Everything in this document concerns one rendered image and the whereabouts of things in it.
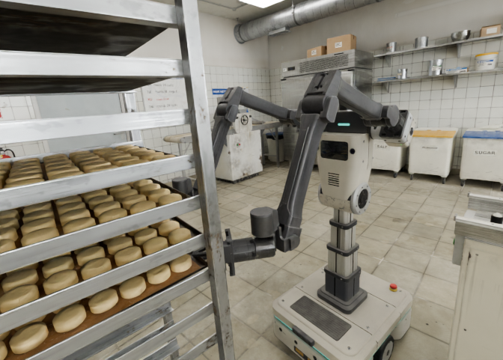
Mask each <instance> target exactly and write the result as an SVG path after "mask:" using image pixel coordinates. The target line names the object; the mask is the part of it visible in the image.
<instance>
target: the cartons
mask: <svg viewBox="0 0 503 360"><path fill-rule="evenodd" d="M351 49H356V36H354V35H352V34H346V35H342V36H339V37H333V38H329V39H327V46H318V47H315V48H313V49H309V50H307V56H308V58H311V57H315V56H320V55H327V54H331V53H335V52H342V51H346V50H351Z"/></svg>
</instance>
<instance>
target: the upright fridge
mask: <svg viewBox="0 0 503 360"><path fill-rule="evenodd" d="M373 59H374V54H373V53H371V52H365V51H362V50H358V49H351V50H346V51H342V52H335V53H331V54H327V55H320V56H315V57H311V58H304V59H300V60H296V61H289V62H284V63H281V69H282V78H283V79H281V98H282V107H285V108H287V109H298V105H299V101H300V100H301V99H303V96H304V94H305V92H306V90H307V88H308V86H309V84H310V83H311V80H312V79H313V77H314V74H315V73H323V72H326V73H327V72H328V71H332V70H340V71H341V78H342V79H343V80H344V81H345V82H346V83H348V84H349V85H351V86H353V87H357V88H358V89H359V91H360V92H362V93H363V94H364V95H366V96H367V97H369V98H371V99H372V82H373V70H372V69H373ZM296 130H297V126H296V127H293V125H289V126H287V125H284V124H283V136H284V161H285V162H290V164H291V160H292V157H293V152H294V149H295V146H296V141H297V138H298V133H297V132H296Z"/></svg>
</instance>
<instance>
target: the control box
mask: <svg viewBox="0 0 503 360"><path fill-rule="evenodd" d="M475 213H476V211H474V210H467V211H466V213H465V214H464V216H463V217H466V218H470V219H473V218H474V216H475ZM464 241H465V238H464V236H460V235H457V234H455V241H454V252H453V257H452V263H453V264H456V265H458V266H461V260H462V255H463V245H464Z"/></svg>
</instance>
